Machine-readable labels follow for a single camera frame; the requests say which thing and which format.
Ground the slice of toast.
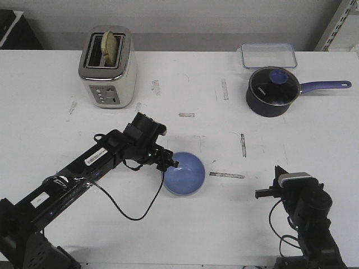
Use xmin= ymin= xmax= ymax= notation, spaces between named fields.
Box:
xmin=100 ymin=31 xmax=118 ymax=67

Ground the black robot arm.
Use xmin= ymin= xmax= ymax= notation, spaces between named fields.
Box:
xmin=1 ymin=113 xmax=178 ymax=268
xmin=255 ymin=165 xmax=347 ymax=268

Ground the black box in corner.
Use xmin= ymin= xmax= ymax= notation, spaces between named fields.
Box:
xmin=1 ymin=9 xmax=43 ymax=50

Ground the dark blue saucepan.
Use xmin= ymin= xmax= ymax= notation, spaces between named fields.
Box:
xmin=246 ymin=81 xmax=352 ymax=117

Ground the white metal shelf upright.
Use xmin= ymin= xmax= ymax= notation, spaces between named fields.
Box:
xmin=314 ymin=1 xmax=358 ymax=52

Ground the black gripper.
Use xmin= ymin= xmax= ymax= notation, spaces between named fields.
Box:
xmin=255 ymin=165 xmax=297 ymax=207
xmin=123 ymin=134 xmax=179 ymax=171

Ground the cream and steel toaster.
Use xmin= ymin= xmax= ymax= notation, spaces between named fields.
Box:
xmin=78 ymin=25 xmax=137 ymax=109

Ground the clear blue-rimmed food container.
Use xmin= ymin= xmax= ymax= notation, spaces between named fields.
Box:
xmin=237 ymin=43 xmax=297 ymax=69

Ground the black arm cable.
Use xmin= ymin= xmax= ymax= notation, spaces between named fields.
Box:
xmin=268 ymin=198 xmax=302 ymax=257
xmin=91 ymin=162 xmax=176 ymax=221

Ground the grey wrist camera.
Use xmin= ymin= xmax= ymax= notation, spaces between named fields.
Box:
xmin=136 ymin=112 xmax=167 ymax=136
xmin=278 ymin=172 xmax=312 ymax=188

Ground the glass lid blue knob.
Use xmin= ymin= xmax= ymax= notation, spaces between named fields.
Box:
xmin=248 ymin=67 xmax=300 ymax=106

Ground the blue bowl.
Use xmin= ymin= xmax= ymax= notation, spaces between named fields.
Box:
xmin=164 ymin=151 xmax=205 ymax=196

